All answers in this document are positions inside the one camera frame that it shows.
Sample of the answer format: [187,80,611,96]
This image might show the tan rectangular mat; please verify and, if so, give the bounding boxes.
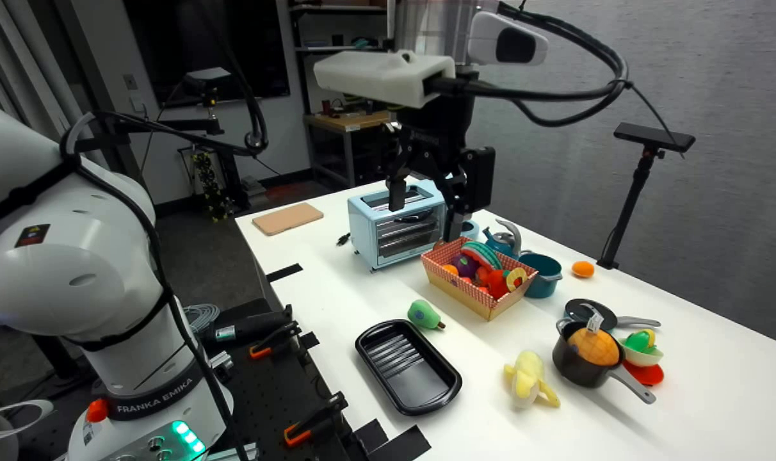
[251,201,328,238]

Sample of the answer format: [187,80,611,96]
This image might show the dark window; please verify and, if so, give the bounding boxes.
[122,0,293,109]

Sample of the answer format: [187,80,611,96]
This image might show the teal toy plates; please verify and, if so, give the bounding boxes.
[465,238,504,268]

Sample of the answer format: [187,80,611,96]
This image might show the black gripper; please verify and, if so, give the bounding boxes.
[385,71,497,242]

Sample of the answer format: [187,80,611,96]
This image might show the black ridged tray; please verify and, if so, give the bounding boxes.
[355,318,465,418]

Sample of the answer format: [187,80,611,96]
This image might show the green plush pear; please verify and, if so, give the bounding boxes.
[405,297,449,333]

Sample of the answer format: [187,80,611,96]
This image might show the light blue toaster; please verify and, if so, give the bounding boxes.
[346,173,449,274]

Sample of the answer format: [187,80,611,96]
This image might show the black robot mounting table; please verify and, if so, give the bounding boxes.
[202,292,434,461]

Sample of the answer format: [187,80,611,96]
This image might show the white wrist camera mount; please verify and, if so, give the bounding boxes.
[312,49,460,109]

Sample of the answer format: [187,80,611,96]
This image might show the yellow-rimmed plush fruit slice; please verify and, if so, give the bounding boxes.
[504,263,531,292]

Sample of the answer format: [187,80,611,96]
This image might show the yellow plush banana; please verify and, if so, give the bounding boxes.
[502,347,565,411]

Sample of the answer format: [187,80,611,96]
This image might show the white round ring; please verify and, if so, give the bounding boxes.
[0,393,58,448]

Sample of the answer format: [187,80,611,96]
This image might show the black toy pot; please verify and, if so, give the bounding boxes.
[552,320,662,407]

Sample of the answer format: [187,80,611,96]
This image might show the orange checkered cardboard box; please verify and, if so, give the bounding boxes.
[420,236,540,323]

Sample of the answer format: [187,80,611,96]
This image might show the grey curtain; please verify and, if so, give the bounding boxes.
[396,0,776,347]

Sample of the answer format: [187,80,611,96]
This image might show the red round button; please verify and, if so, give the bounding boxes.
[86,396,113,425]

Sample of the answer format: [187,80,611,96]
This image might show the black tool green band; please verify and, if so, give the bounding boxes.
[200,308,293,351]

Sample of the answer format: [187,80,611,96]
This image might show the dark storage shelf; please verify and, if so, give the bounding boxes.
[287,0,398,186]

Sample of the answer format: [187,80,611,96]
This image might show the black camera on stand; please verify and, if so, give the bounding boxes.
[597,121,700,270]

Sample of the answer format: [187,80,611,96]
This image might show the wooden side table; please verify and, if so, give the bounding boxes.
[305,108,398,186]

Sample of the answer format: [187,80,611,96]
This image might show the teal toy kettle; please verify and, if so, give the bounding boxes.
[483,215,525,258]

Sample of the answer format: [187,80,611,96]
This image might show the black orange-tipped clamp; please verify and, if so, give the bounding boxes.
[246,318,300,360]
[283,392,351,450]

